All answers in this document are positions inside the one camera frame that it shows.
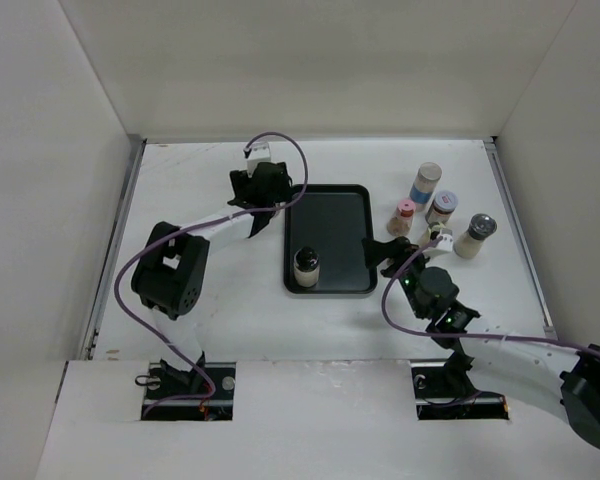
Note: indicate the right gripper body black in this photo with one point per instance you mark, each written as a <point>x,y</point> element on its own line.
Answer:
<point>404,251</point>

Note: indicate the brown spice bottle black cap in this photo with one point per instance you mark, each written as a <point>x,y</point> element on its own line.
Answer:
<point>470,242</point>

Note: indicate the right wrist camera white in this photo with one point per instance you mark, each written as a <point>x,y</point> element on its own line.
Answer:
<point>444,238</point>

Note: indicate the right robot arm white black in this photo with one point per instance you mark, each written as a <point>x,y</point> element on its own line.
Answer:
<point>559,378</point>

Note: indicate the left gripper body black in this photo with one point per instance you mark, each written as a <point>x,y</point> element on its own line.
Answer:
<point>242,183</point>

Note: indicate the pink cap spice bottle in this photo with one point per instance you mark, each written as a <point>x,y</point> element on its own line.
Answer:
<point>401,221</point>

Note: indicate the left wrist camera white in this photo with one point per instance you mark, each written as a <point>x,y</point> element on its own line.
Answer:
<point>256,153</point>

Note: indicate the black rectangular tray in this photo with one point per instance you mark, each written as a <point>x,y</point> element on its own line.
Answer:
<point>333,220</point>

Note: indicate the tall blue label spice jar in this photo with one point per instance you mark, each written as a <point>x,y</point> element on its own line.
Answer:
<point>424,184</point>

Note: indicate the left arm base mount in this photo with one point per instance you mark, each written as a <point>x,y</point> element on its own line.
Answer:
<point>172,395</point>

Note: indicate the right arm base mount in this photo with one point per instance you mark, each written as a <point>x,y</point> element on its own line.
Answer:
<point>441,394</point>

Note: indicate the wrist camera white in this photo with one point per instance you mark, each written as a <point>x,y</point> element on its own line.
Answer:
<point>256,153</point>
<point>444,238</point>

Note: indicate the yellow cap spice bottle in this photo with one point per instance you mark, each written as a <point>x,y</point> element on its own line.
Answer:
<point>427,232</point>

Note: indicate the white powder bottle black cap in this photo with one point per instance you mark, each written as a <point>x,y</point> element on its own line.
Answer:
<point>306,267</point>

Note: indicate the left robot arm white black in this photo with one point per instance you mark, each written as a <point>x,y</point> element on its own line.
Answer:
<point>169,277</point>

